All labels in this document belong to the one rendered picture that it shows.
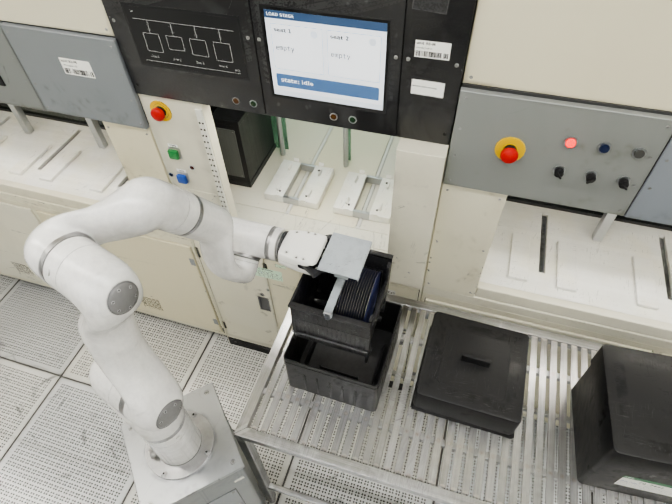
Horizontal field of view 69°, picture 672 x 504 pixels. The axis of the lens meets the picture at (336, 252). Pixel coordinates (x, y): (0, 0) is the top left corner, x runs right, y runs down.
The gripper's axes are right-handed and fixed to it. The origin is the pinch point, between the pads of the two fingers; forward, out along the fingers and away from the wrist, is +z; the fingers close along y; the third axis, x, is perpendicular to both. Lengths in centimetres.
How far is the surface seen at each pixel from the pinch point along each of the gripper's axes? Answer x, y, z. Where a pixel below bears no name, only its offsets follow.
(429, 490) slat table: -49, 29, 33
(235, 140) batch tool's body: -16, -53, -57
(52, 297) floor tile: -125, -27, -175
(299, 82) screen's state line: 26.5, -29.5, -20.3
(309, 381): -41.6, 13.5, -6.4
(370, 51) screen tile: 36.7, -29.7, -2.8
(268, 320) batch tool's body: -92, -30, -45
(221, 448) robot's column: -49, 36, -25
